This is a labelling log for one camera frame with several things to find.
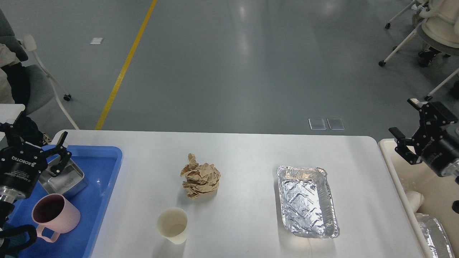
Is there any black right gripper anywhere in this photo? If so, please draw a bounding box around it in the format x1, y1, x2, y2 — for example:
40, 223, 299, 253
389, 98, 459, 177

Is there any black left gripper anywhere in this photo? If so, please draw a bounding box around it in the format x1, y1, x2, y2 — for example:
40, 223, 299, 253
0, 111, 72, 199

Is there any stainless steel tray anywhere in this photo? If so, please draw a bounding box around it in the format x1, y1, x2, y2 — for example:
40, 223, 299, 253
39, 157, 88, 199

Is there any pink ribbed mug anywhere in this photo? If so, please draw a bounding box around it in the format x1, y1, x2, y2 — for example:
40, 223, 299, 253
31, 193, 81, 243

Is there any aluminium foil tray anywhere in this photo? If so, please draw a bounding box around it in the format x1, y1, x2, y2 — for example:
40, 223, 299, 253
276, 165, 340, 239

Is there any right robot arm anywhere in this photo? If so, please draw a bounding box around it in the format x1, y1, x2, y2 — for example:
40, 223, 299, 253
388, 98, 459, 186

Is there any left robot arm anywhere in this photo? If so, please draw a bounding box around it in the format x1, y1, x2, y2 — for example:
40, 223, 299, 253
0, 119, 72, 258

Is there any white side table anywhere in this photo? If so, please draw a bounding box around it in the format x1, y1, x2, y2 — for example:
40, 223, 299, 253
0, 104, 25, 124

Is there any grey office chair left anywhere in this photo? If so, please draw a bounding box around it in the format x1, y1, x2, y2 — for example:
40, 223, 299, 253
0, 11, 79, 130

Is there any blue plastic bin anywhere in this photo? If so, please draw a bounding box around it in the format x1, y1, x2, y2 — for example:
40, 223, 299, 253
14, 145, 123, 258

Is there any beige plastic bin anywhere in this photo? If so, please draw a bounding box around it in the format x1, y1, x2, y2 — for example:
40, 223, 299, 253
378, 138, 459, 258

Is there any white cup in bin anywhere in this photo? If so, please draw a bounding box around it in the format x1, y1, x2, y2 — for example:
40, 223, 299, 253
405, 191, 425, 213

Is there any person in dark trousers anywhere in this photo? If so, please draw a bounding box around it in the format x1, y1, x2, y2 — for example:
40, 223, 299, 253
0, 44, 31, 106

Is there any floor outlet cover right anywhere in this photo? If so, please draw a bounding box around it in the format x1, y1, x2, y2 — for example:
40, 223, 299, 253
327, 118, 345, 130

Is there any floor outlet cover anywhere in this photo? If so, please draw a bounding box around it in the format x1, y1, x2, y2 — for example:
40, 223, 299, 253
327, 118, 345, 130
308, 118, 327, 130

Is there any floor outlet cover left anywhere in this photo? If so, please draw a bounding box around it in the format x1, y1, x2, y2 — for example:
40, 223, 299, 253
308, 118, 327, 130

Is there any foil tray in bin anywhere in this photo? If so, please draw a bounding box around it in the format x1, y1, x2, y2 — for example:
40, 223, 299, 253
415, 213, 455, 258

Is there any white office chair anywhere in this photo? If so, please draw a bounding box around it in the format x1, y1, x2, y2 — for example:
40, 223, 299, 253
378, 0, 459, 101

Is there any white floor paper scrap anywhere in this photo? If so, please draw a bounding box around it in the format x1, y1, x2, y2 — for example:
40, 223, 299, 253
90, 37, 104, 45

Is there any cream paper cup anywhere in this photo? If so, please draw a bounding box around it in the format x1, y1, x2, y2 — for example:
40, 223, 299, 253
156, 207, 189, 244

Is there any crumpled brown paper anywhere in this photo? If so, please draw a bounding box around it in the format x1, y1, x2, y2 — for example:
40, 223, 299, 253
180, 153, 221, 198

